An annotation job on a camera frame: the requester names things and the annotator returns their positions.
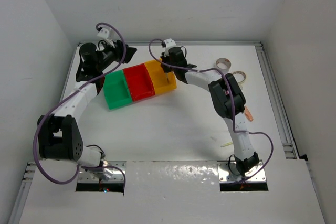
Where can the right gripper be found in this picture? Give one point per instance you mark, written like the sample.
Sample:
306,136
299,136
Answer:
165,57

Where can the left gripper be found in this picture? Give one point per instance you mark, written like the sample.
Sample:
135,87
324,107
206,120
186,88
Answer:
116,47

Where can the yellow highlighter pen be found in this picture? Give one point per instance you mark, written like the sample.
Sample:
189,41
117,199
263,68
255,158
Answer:
227,144

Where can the blue thin pen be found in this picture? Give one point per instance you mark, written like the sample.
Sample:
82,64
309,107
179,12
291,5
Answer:
166,74

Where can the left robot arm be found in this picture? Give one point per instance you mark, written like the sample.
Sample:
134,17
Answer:
59,137

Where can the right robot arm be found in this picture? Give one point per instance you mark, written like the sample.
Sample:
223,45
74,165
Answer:
227,98

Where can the yellow plastic bin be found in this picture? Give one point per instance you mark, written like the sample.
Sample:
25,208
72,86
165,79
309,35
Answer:
158,78

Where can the green plastic bin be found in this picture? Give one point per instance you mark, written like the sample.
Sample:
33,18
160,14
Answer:
116,90

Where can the red plastic bin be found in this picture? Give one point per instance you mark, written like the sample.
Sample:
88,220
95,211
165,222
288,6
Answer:
139,82

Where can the grey wide tape roll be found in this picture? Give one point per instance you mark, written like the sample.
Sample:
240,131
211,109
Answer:
223,64

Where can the beige masking tape roll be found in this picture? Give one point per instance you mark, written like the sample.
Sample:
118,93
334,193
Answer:
240,77

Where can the orange correction tape case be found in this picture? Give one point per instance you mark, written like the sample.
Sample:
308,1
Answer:
248,114

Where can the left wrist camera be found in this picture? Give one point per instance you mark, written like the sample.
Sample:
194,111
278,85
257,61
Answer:
105,33

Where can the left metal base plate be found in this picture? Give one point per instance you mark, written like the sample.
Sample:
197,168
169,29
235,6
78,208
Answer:
112,172

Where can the metal base plate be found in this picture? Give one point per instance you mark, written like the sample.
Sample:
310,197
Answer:
228,173
112,172

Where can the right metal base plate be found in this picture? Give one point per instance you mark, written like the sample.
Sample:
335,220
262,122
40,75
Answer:
228,173

